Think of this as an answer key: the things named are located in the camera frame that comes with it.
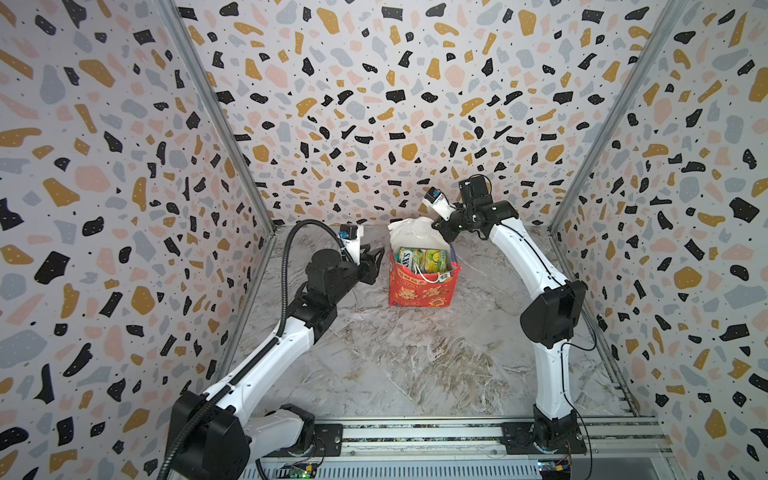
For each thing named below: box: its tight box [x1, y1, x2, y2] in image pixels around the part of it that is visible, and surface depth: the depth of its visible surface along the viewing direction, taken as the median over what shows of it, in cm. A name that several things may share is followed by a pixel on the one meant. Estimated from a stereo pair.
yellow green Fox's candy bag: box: [394, 247, 453, 275], surface depth 92 cm
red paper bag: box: [388, 216, 462, 307], surface depth 90 cm
